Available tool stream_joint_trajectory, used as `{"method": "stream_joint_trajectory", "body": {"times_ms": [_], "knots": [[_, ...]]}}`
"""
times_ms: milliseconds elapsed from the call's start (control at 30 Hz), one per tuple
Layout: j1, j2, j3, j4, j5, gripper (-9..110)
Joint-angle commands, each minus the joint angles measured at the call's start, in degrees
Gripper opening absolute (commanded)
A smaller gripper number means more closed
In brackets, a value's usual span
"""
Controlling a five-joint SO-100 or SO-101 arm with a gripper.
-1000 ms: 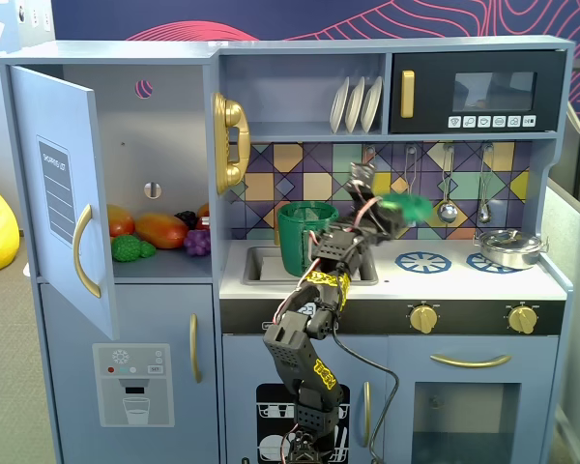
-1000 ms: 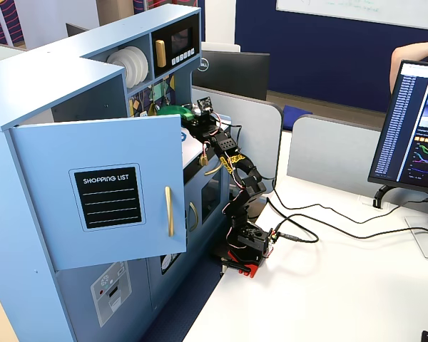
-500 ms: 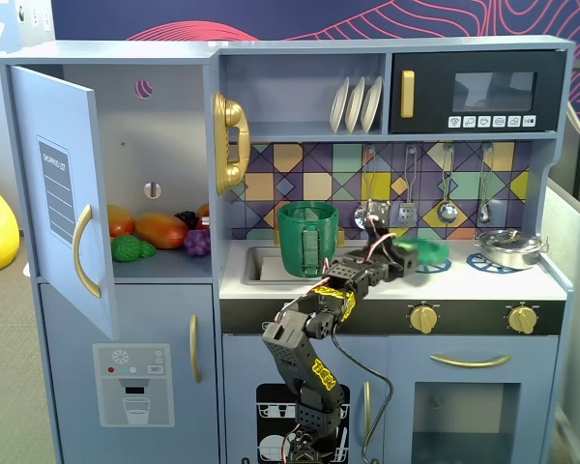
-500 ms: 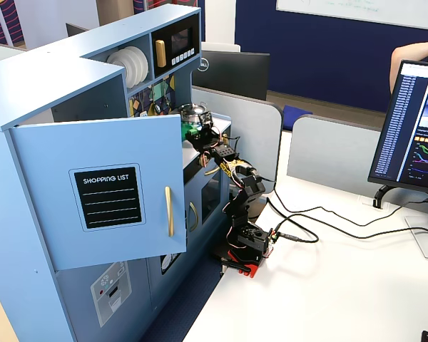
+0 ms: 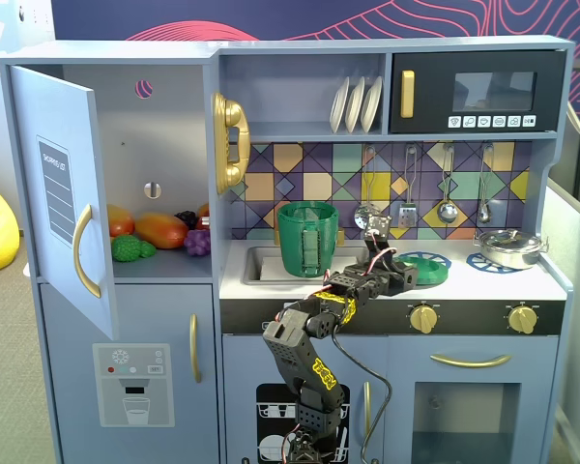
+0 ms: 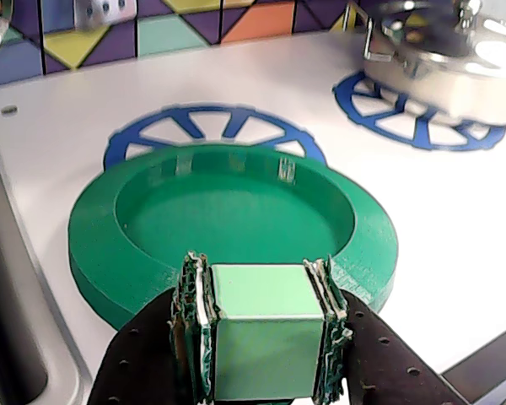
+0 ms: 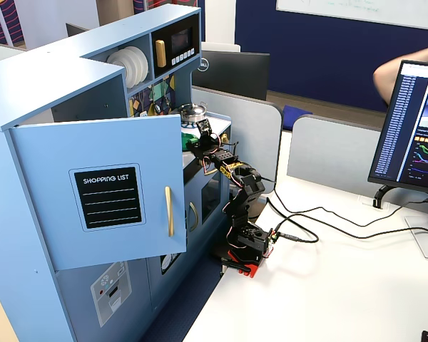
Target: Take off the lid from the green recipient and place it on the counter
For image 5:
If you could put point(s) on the gold toy telephone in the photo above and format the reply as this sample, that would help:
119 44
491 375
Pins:
232 113

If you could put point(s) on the small wrist camera board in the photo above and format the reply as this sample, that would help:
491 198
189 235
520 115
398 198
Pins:
378 226

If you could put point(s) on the green bumpy toy fruit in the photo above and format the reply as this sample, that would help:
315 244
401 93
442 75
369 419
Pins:
125 249

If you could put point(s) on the green round lid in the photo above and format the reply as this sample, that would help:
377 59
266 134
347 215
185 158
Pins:
432 274

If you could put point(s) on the small orange toy mango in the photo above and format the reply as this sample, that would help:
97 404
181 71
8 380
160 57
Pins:
120 221

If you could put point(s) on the steel slotted skimmer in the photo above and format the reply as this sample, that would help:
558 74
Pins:
366 216

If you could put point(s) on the green ribbed container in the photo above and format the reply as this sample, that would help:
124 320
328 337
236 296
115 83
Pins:
290 241

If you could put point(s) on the dark toy berries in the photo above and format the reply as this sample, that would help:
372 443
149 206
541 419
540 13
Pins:
187 218

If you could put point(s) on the black toy microwave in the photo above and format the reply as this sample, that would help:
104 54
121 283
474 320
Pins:
430 63

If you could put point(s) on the purple toy grapes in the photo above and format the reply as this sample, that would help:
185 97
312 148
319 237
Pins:
197 241

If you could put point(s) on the blue wooden toy kitchen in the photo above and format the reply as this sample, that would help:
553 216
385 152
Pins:
183 50

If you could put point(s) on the large orange toy mango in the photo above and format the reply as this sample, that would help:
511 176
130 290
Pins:
162 231

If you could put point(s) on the white toy plate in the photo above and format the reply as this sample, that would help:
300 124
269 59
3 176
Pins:
338 106
355 104
372 101

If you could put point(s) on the blue fridge door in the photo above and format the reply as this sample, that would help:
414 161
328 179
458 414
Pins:
24 241

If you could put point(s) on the gold stove knob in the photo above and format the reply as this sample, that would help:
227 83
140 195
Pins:
424 319
522 320

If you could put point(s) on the red orange toy fruit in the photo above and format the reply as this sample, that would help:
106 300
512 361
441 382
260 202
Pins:
204 215

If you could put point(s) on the steel slotted spatula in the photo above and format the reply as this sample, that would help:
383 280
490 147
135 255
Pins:
407 215

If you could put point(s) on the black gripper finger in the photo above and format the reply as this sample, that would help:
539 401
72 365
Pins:
409 278
395 260

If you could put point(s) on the steel toy pot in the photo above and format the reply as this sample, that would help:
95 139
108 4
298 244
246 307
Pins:
507 258

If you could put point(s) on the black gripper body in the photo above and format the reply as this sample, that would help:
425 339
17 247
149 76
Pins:
400 275

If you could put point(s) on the grey desk divider panel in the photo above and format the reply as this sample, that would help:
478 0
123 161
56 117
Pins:
577 314

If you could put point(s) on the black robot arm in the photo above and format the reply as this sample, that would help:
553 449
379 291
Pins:
295 348

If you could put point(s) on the steel ladle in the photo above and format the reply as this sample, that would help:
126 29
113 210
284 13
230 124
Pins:
447 211

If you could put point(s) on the steel pot lid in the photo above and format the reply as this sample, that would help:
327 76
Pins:
507 238

